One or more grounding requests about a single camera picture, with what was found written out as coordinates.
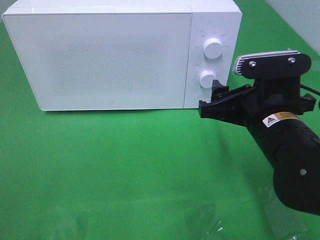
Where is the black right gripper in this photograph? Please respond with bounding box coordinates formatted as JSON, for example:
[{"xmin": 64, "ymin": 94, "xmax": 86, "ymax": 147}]
[{"xmin": 198, "ymin": 75, "xmax": 316, "ymax": 130}]

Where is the round microwave door button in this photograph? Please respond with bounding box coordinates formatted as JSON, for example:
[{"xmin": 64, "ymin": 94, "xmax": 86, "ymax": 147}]
[{"xmin": 197, "ymin": 93, "xmax": 211, "ymax": 103}]

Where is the white microwave knob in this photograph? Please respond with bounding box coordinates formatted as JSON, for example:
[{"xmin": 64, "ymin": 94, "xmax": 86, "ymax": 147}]
[
  {"xmin": 203, "ymin": 37, "xmax": 223, "ymax": 59},
  {"xmin": 199, "ymin": 70, "xmax": 217, "ymax": 89}
]

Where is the white microwave door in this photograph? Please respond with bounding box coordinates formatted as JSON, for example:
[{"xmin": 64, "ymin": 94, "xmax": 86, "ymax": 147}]
[{"xmin": 4, "ymin": 13, "xmax": 191, "ymax": 111}]

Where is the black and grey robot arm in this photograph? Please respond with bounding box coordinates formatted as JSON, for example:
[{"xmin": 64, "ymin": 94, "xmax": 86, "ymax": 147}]
[{"xmin": 198, "ymin": 77, "xmax": 320, "ymax": 215}]

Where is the clear tape patch right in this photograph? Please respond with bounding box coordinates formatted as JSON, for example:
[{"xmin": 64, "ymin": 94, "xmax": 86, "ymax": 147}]
[{"xmin": 258, "ymin": 186, "xmax": 308, "ymax": 240}]

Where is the white microwave oven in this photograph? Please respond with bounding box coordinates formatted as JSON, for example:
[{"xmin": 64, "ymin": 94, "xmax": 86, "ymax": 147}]
[{"xmin": 2, "ymin": 0, "xmax": 243, "ymax": 111}]

